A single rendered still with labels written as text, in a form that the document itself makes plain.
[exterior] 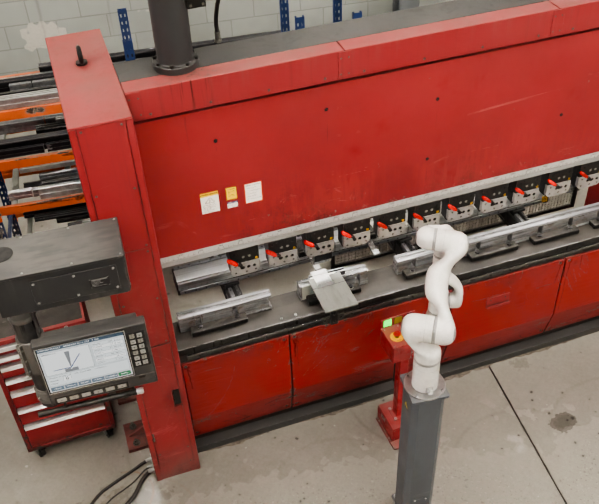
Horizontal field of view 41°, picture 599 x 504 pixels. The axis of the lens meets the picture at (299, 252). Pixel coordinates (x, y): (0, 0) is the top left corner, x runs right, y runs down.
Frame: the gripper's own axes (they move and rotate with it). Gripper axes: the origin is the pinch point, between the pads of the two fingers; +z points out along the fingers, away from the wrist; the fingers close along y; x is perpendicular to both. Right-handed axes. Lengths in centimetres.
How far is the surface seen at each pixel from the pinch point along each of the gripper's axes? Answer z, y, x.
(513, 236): 6, -50, 79
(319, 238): -29, -56, -39
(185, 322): 6, -56, -112
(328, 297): -2, -39, -40
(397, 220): -28, -54, 5
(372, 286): 11, -49, -10
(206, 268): 4, -88, -92
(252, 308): 8, -55, -76
